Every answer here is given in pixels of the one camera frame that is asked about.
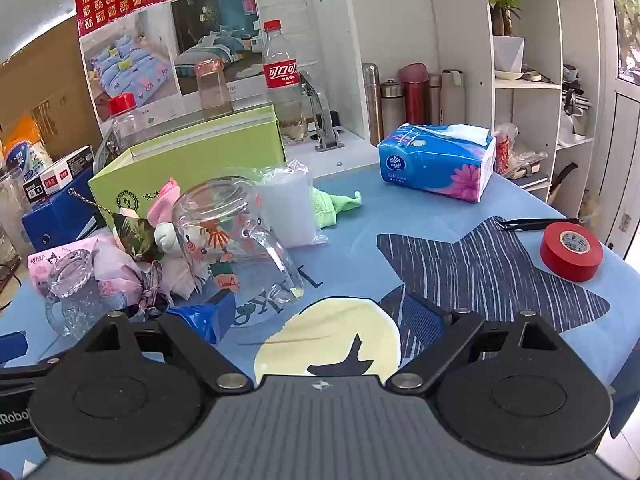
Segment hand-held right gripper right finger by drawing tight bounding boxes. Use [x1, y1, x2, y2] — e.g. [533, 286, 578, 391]
[385, 291, 571, 394]

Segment black tweezers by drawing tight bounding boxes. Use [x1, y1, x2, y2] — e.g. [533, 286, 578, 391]
[495, 217, 584, 234]

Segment white shelf unit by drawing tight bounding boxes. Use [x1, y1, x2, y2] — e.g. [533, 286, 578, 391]
[477, 0, 603, 211]

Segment lilac floral cloth bundle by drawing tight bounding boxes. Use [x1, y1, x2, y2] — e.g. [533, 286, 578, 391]
[27, 210, 173, 318]

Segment beaded rim glass cup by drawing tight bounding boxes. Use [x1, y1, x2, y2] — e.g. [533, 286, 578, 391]
[45, 250, 119, 342]

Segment blue floral tissue pack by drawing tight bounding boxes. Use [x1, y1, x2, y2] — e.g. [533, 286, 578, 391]
[377, 122, 497, 205]

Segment clear bag with white roll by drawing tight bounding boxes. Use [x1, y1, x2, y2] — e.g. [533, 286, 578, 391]
[256, 159, 332, 249]

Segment clear bottle red cap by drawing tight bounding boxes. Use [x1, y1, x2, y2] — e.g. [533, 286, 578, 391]
[107, 93, 147, 157]

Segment blue printed tablecloth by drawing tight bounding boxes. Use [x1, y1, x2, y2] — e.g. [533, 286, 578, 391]
[0, 162, 640, 480]

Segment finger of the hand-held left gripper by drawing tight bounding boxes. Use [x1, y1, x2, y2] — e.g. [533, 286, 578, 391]
[0, 359, 70, 397]
[0, 331, 28, 365]

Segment red label cola bottle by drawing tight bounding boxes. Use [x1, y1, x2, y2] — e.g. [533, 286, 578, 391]
[261, 19, 309, 142]

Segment clear bag with red item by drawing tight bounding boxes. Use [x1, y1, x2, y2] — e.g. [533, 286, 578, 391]
[492, 122, 549, 181]

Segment clear plastic container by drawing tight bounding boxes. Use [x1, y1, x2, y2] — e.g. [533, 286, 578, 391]
[0, 164, 34, 262]

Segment clear printed glass mug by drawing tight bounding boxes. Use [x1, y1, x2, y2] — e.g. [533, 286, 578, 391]
[171, 176, 306, 307]

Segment metal faucet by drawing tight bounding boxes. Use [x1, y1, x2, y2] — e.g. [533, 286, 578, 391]
[299, 70, 347, 152]

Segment steel thermos black lid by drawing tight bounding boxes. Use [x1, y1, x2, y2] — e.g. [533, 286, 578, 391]
[379, 78, 405, 137]

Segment pink glass jar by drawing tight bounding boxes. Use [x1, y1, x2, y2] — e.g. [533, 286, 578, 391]
[194, 57, 235, 122]

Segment red tape roll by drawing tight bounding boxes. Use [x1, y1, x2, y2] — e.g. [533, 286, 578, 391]
[539, 221, 605, 283]

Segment tall silver thermos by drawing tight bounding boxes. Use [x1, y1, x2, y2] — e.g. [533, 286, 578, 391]
[360, 62, 384, 147]

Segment potted plant white pot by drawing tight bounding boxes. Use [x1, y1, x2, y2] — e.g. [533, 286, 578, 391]
[482, 0, 542, 82]

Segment blue box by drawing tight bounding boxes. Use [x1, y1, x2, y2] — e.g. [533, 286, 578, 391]
[21, 179, 109, 254]

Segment slim silver thermos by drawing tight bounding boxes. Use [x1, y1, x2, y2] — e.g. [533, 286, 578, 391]
[427, 73, 442, 127]

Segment bedding picture package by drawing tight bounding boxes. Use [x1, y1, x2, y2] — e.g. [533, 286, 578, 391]
[71, 0, 282, 122]

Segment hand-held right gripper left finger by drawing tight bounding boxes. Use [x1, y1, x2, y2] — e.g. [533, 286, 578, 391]
[75, 291, 252, 394]

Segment brown cardboard box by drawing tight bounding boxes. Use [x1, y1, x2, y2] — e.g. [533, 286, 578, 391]
[0, 19, 103, 148]

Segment white carton red labels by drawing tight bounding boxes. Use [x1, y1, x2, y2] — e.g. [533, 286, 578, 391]
[22, 145, 96, 204]

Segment green cardboard box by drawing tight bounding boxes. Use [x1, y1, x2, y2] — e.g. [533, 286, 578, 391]
[87, 105, 287, 232]

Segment red thermos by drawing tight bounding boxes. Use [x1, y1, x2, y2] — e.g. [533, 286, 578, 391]
[397, 63, 430, 127]

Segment orange white tissue pack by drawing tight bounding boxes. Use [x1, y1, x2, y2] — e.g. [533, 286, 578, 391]
[2, 116, 54, 172]

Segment green cloth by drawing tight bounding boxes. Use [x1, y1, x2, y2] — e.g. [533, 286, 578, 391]
[311, 187, 364, 230]

